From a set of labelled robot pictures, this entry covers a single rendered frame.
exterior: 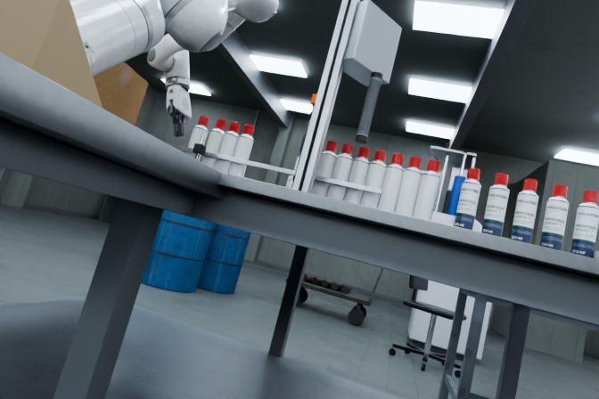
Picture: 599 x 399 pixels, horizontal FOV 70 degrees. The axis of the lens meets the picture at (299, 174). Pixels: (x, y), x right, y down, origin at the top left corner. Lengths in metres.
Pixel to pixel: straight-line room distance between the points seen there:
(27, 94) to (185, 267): 4.07
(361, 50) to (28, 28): 0.87
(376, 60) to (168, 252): 3.41
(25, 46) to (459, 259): 0.65
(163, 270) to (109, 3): 3.73
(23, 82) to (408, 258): 0.53
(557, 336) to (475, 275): 8.61
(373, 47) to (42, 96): 1.04
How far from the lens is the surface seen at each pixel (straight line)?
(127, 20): 0.82
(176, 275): 4.41
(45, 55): 0.64
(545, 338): 9.23
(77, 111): 0.44
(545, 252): 0.67
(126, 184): 0.60
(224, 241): 4.90
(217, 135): 1.46
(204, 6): 0.96
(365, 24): 1.31
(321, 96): 1.23
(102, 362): 0.86
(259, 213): 0.72
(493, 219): 1.30
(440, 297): 5.08
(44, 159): 0.50
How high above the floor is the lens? 0.75
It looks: 9 degrees up
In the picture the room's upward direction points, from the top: 15 degrees clockwise
